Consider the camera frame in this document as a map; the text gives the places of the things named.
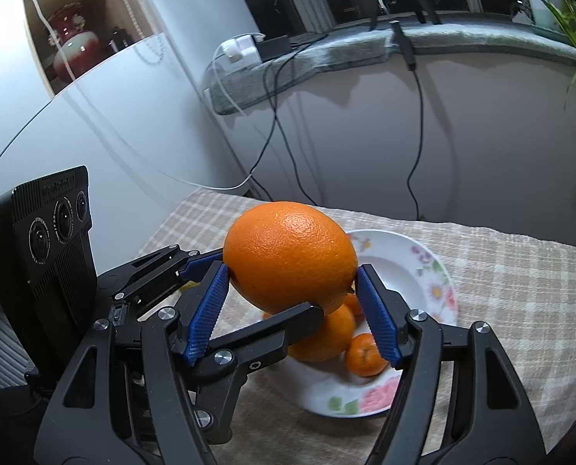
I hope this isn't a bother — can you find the white charger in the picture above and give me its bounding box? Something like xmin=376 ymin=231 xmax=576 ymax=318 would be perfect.
xmin=221 ymin=34 xmax=266 ymax=65

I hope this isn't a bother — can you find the plaid tablecloth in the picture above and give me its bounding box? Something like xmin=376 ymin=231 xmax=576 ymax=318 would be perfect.
xmin=138 ymin=188 xmax=576 ymax=465

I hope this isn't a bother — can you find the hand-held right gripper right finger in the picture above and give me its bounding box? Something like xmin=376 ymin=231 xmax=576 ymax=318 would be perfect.
xmin=356 ymin=265 xmax=545 ymax=465

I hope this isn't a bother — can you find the small mandarin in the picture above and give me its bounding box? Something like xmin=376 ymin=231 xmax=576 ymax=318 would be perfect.
xmin=342 ymin=293 xmax=365 ymax=318

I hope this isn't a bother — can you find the white cable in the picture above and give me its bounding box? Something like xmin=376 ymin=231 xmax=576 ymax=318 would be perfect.
xmin=26 ymin=0 xmax=257 ymax=191

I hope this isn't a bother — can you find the black power adapter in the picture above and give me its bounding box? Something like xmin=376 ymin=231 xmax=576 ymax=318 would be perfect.
xmin=259 ymin=35 xmax=293 ymax=61

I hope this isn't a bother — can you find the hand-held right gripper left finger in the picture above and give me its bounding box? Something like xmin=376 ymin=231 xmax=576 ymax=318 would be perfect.
xmin=33 ymin=260 xmax=231 ymax=465

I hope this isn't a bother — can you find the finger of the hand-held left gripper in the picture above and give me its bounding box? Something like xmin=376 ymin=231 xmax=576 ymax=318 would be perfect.
xmin=97 ymin=245 xmax=228 ymax=311
xmin=190 ymin=301 xmax=326 ymax=446

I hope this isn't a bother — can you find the mandarin with stem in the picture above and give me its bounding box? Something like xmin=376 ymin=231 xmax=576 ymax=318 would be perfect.
xmin=345 ymin=333 xmax=390 ymax=377

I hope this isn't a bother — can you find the grey windowsill mat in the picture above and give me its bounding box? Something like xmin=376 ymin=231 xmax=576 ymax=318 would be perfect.
xmin=205 ymin=14 xmax=576 ymax=116

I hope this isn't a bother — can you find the small dark jar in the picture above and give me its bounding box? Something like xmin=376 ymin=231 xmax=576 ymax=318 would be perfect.
xmin=109 ymin=26 xmax=134 ymax=52

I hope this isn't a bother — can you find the black cable with inline switch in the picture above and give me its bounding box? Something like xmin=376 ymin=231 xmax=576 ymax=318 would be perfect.
xmin=389 ymin=20 xmax=425 ymax=221

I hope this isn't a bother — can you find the red and white vase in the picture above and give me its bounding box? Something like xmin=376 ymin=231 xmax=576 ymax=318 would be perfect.
xmin=46 ymin=2 xmax=100 ymax=81

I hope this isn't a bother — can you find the large orange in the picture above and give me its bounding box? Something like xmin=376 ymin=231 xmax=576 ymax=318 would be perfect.
xmin=222 ymin=201 xmax=359 ymax=315

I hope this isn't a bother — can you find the white floral bowl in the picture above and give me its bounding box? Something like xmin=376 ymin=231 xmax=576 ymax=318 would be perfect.
xmin=264 ymin=229 xmax=459 ymax=418

